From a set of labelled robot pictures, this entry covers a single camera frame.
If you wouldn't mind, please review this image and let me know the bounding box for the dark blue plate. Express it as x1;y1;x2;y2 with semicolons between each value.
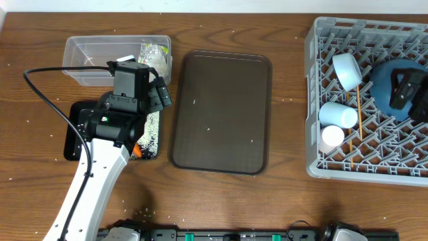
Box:
369;59;427;122

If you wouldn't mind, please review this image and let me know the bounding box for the white napkin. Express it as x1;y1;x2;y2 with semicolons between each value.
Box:
146;52;168;77

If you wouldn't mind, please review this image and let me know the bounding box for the wooden chopstick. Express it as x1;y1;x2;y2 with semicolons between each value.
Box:
356;85;363;141
346;92;354;168

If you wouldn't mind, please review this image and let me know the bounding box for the yellow foil snack wrapper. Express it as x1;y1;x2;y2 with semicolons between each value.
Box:
138;44;169;65

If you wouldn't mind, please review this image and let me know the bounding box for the light blue small bowl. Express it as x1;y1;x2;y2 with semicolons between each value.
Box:
332;53;362;92

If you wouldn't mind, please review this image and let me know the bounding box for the orange carrot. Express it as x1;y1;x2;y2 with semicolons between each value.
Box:
133;143;142;158

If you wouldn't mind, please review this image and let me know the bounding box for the light blue cup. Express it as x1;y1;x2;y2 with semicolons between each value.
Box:
318;102;358;129

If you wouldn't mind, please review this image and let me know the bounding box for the pink cup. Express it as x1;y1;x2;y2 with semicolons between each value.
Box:
318;125;344;153

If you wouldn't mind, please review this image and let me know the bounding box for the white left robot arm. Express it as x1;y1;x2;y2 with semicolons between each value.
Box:
45;61;171;240

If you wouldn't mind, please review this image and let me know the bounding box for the grey dishwasher rack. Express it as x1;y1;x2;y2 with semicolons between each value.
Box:
304;17;427;186

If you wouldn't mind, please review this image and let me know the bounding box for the black waste tray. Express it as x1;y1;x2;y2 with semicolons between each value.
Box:
64;100;161;161

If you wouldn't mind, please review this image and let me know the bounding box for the clear plastic bin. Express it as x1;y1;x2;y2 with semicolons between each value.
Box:
63;35;172;84

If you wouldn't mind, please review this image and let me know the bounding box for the brown serving tray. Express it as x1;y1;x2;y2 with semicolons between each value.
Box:
168;50;272;175

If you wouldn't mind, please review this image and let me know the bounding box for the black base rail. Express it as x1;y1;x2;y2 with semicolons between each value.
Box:
96;220;398;241

